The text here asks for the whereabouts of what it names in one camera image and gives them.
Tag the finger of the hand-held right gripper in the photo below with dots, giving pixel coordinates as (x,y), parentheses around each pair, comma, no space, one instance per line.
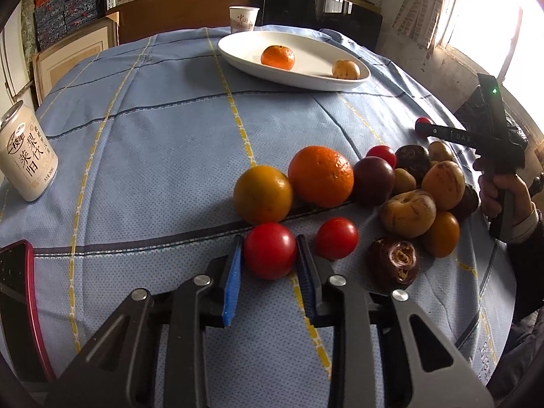
(446,131)

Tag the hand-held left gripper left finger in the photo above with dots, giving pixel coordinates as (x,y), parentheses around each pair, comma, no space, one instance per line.
(232,284)

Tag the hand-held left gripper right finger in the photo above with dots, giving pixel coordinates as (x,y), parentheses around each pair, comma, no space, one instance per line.
(307,284)

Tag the small red tomato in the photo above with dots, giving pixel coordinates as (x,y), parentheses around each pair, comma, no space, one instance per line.
(421,121)
(380,153)

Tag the smooth purple passion fruit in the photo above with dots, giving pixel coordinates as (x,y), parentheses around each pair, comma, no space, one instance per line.
(374,180)

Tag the yellow orange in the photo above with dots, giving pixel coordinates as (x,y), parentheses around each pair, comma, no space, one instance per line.
(262,195)

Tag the small orange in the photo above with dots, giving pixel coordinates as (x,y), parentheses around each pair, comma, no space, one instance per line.
(442,234)

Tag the large orange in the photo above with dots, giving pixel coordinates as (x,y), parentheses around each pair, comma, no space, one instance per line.
(321,176)

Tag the white oval plate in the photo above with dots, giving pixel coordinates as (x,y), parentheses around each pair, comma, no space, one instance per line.
(314,57)

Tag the person's right forearm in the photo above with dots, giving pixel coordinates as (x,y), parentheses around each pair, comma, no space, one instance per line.
(529,255)

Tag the person's right hand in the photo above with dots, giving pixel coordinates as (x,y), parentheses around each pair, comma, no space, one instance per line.
(520,197)

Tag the small olive-brown fruit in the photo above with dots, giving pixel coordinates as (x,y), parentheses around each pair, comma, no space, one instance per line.
(440,151)

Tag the black plastic bag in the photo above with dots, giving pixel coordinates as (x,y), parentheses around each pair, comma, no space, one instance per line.
(469,112)

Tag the dark wrinkled passion fruit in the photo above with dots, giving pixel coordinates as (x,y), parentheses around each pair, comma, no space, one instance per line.
(467,204)
(412,159)
(391,263)

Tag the small tan pepino melon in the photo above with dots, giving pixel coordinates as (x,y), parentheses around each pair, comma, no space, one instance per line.
(345,70)

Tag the bright window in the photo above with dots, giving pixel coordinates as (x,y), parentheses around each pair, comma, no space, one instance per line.
(480,12)

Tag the blue checked tablecloth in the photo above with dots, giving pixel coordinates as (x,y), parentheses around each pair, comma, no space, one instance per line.
(170,136)

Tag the mandarin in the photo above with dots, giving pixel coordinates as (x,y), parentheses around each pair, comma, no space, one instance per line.
(277,57)

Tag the black chair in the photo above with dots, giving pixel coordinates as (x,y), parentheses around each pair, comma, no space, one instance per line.
(297,8)

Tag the phone with red case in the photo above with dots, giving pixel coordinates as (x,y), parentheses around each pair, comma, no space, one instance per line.
(17,306)

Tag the person's dark clothing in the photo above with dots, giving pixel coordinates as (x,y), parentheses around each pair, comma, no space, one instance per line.
(520,361)

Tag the white paper cup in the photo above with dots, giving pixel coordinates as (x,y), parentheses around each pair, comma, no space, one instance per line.
(243,19)

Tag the cream drink can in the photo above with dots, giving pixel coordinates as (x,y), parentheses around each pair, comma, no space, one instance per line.
(27,153)

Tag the brown wooden cabinet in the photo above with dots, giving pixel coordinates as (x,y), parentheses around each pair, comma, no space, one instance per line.
(170,17)

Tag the stack of patterned boxes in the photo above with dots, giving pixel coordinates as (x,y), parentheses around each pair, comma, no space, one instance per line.
(68,12)

